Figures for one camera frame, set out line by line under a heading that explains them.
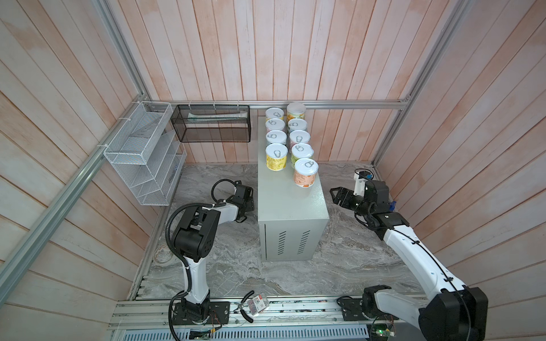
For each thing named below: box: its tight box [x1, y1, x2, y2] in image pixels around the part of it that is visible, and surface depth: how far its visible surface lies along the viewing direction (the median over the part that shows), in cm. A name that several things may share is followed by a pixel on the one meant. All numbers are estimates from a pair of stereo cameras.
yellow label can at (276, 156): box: [265, 142, 288, 172], surface depth 70 cm
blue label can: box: [265, 129, 288, 145], surface depth 76 cm
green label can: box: [290, 142, 315, 165], surface depth 70 cm
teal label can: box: [287, 117, 308, 133], surface depth 80 cm
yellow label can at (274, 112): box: [265, 106, 286, 123], surface depth 85 cm
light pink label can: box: [288, 130, 311, 145], surface depth 75 cm
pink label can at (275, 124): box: [265, 117, 286, 131], surface depth 80 cm
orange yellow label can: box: [286, 102, 307, 123], surface depth 82 cm
